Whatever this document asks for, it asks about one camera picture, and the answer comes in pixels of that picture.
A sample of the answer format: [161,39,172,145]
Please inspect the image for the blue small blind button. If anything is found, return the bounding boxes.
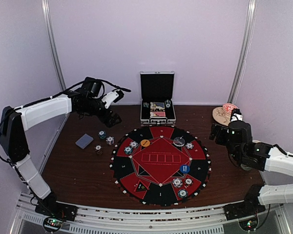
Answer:
[180,164,190,174]

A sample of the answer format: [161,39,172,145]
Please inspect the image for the yellow big blind button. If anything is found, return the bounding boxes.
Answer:
[140,139,150,147]

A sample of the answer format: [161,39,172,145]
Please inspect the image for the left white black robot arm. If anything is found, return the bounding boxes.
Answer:
[0,77,129,216]

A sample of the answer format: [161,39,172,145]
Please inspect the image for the chip on seat five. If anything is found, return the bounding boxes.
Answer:
[129,141,138,149]

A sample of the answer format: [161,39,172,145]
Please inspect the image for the round wooden board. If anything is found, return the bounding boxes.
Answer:
[212,107,233,126]

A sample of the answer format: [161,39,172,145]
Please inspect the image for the clear dealer button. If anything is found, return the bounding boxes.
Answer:
[173,136,185,147]

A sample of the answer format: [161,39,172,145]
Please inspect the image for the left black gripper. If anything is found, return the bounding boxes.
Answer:
[81,96,122,128]

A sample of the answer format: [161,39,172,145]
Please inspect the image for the aluminium front rail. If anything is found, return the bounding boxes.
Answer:
[8,193,293,234]

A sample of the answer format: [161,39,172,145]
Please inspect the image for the dark blue green chip stack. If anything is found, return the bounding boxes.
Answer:
[98,130,106,140]

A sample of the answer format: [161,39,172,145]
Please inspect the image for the blue card deck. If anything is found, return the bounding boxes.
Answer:
[75,134,93,149]

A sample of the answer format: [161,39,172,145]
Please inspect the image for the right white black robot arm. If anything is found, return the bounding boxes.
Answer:
[209,120,293,215]

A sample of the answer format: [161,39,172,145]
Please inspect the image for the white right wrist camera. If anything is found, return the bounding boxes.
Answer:
[230,108,243,122]

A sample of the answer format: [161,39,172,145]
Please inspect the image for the red white patterned bowl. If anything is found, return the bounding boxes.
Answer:
[222,103,238,115]

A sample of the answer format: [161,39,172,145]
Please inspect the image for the card decks in case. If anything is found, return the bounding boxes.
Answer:
[150,102,166,117]

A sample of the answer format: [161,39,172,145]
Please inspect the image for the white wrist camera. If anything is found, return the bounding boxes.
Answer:
[230,108,243,122]
[102,89,124,109]

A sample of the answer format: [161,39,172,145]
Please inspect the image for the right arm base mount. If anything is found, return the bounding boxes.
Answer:
[223,184,266,220]

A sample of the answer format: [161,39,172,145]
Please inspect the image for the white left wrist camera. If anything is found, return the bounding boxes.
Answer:
[102,89,124,109]

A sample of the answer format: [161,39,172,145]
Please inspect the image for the teal chip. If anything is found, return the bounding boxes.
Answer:
[124,146,133,155]

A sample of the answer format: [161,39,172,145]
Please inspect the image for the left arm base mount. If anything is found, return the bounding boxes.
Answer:
[35,202,78,221]

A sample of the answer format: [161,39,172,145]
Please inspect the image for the red black chip stack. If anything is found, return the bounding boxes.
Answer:
[94,145,103,155]

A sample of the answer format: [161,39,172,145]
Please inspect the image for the aluminium poker case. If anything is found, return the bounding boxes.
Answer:
[140,71,176,125]

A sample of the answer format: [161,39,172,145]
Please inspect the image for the white chip stack near ten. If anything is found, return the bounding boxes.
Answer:
[172,178,183,188]

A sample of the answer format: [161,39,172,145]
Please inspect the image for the chips in case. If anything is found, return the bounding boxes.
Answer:
[164,100,171,108]

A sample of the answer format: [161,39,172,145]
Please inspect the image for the round red black poker mat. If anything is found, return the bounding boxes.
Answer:
[109,125,211,207]

